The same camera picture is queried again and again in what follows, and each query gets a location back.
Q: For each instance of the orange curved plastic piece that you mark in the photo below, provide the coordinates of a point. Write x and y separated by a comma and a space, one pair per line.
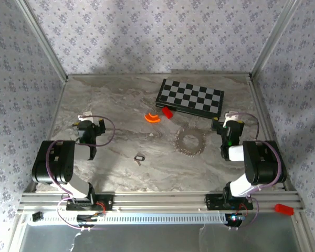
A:
152, 120

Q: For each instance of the aluminium frame post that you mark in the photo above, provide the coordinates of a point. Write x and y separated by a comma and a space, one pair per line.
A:
274, 39
42, 39

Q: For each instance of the grey metal sheet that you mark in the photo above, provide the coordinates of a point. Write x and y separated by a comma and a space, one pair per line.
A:
160, 239

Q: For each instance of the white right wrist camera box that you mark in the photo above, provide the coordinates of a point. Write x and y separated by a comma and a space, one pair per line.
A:
231, 116

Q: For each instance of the red toy brick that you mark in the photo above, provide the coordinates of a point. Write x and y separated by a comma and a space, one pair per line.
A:
167, 113

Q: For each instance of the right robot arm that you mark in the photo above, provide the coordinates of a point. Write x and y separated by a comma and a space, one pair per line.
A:
262, 162

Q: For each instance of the small circuit board with LEDs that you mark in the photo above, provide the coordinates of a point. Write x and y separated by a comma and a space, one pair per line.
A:
235, 218

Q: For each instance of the aluminium side frame bar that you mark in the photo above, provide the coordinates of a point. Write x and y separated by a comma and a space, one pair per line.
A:
15, 233
304, 231

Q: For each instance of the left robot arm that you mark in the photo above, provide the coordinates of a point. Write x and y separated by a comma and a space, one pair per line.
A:
55, 162

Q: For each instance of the red plastic block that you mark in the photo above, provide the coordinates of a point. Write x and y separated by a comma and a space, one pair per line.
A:
284, 209

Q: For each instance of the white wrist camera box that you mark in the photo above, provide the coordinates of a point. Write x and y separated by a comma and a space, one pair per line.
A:
85, 116
231, 116

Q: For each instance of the key with black tag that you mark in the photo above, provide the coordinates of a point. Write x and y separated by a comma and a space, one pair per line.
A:
139, 158

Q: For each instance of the small black block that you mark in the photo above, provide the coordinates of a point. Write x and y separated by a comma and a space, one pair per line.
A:
38, 216

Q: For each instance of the black grey folding chessboard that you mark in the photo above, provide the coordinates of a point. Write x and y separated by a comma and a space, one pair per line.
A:
190, 98

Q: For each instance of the aluminium table edge rail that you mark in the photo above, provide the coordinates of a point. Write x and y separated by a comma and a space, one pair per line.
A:
49, 131
260, 105

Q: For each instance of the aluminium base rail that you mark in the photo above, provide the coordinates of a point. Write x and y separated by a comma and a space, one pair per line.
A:
160, 202

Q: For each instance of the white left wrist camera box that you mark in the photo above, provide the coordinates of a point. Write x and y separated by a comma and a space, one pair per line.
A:
85, 116

